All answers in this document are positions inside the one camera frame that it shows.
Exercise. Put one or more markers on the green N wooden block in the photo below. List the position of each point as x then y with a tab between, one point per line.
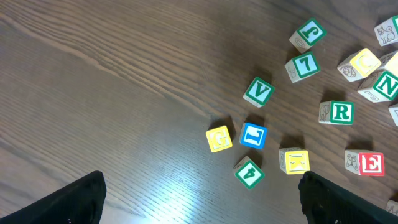
379	87

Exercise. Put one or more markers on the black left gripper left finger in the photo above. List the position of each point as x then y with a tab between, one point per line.
79	202

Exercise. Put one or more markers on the yellow C wooden block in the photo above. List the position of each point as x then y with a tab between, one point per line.
359	65

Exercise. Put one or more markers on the green J wooden block left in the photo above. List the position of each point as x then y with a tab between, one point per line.
307	35

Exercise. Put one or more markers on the red E wooden block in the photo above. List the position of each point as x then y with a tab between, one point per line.
364	162

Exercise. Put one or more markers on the green Z wooden block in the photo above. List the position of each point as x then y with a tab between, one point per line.
386	32

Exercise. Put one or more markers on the green 4 wooden block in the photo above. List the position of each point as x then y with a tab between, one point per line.
248	173

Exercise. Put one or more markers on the green 7 wooden block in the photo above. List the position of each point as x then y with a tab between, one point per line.
302	66

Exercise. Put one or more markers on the yellow G wooden block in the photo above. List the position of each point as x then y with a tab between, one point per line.
219	139

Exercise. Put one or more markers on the yellow K wooden block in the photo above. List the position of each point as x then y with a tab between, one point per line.
294	160

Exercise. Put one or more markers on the blue P wooden block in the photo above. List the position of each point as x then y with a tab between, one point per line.
394	113

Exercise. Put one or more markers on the green R wooden block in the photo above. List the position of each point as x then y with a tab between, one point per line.
336	112

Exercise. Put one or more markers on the yellow block behind N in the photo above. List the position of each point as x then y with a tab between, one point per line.
389	62

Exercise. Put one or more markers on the green V wooden block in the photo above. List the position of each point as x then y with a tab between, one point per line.
258	92

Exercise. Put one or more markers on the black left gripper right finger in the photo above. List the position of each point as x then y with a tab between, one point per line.
325	202

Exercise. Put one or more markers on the blue L wooden block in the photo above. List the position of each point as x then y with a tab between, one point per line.
253	136

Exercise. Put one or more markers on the red A wooden block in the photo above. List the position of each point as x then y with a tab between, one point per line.
392	207

